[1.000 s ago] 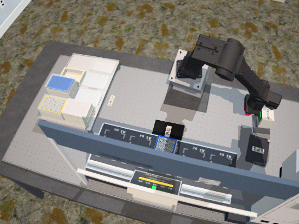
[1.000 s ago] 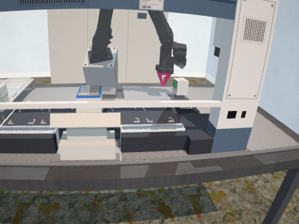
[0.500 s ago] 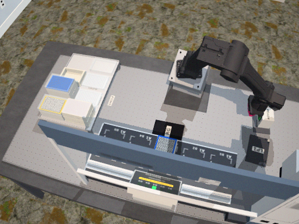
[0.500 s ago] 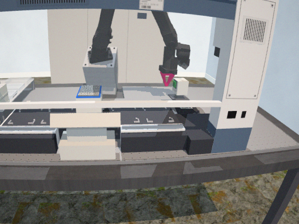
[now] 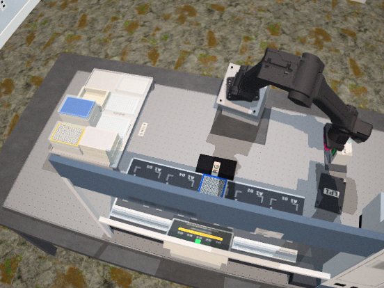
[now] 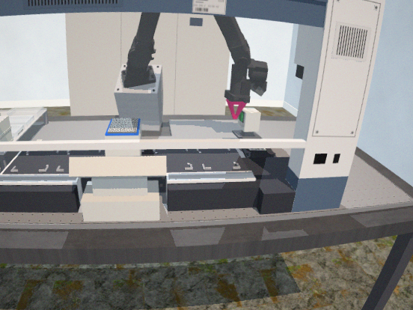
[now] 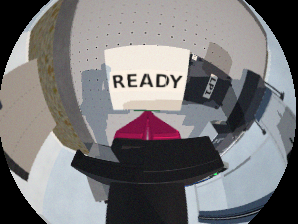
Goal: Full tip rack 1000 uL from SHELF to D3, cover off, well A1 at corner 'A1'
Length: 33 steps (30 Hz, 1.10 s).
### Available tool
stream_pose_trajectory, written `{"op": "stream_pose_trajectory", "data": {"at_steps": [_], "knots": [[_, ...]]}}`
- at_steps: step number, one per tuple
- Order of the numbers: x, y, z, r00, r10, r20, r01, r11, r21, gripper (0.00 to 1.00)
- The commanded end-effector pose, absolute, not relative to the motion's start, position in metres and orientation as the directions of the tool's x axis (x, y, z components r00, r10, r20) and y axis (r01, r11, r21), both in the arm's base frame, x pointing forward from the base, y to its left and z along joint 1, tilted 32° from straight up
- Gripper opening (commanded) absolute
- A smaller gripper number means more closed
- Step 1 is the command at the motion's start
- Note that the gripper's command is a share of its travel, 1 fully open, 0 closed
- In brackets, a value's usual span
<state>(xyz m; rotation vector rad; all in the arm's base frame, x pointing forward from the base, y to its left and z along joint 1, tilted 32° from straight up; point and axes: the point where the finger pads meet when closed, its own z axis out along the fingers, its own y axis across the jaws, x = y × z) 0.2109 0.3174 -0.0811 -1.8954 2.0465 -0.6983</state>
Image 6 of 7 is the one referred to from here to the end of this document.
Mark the dark grey rectangular plate with label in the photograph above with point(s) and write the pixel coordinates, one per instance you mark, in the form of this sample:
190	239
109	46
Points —
258	152

